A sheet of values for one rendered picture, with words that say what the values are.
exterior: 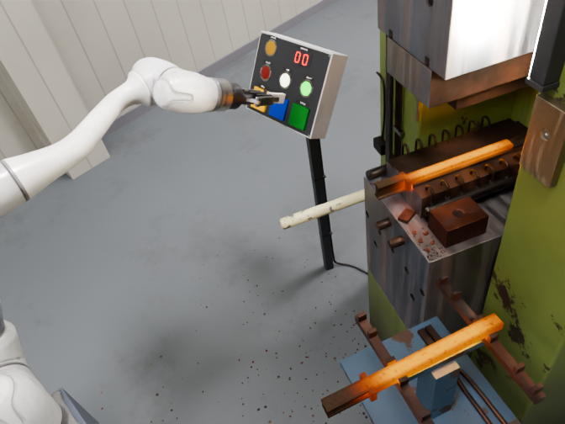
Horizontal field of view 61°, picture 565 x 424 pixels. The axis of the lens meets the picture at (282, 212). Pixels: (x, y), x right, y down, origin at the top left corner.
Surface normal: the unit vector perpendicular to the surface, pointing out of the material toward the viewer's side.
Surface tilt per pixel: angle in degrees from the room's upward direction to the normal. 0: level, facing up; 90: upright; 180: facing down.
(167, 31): 90
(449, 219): 0
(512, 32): 90
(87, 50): 90
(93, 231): 0
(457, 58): 90
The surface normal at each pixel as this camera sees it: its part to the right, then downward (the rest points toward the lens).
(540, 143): -0.94, 0.33
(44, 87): 0.70, 0.42
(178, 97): 0.51, 0.47
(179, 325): -0.15, -0.70
